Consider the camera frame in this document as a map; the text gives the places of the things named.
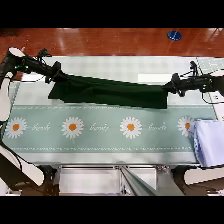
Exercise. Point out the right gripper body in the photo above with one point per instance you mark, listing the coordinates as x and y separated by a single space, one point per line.
186 84

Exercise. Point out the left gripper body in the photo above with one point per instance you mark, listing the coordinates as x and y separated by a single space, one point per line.
56 72

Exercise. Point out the dark green T-shirt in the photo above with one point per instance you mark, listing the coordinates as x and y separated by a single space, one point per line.
110 93

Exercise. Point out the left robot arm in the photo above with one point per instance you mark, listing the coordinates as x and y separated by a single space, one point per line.
4 96

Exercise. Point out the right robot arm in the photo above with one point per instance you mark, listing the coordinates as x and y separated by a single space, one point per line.
216 83

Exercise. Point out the blue round disc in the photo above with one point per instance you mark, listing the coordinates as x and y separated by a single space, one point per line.
174 34

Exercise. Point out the light blue garment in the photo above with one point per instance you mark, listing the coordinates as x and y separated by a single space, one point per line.
210 143

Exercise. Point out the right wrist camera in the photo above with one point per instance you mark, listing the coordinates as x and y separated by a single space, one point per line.
193 66

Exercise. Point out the silver frame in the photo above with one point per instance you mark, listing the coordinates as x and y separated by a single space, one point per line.
140 183

